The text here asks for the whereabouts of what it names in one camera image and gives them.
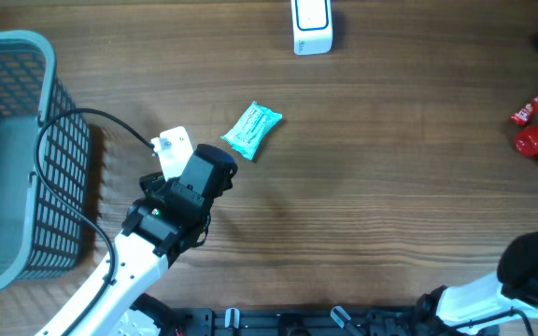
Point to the red Nescafe stick sachet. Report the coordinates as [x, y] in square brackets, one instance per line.
[523, 116]

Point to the teal tissue pack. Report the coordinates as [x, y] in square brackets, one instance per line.
[248, 132]

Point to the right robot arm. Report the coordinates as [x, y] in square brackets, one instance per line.
[511, 293]

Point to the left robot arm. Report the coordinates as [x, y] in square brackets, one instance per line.
[172, 217]

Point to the white barcode scanner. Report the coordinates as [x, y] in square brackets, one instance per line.
[312, 26]

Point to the grey plastic mesh basket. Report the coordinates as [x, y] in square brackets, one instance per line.
[39, 237]

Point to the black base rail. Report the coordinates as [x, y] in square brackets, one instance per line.
[369, 322]

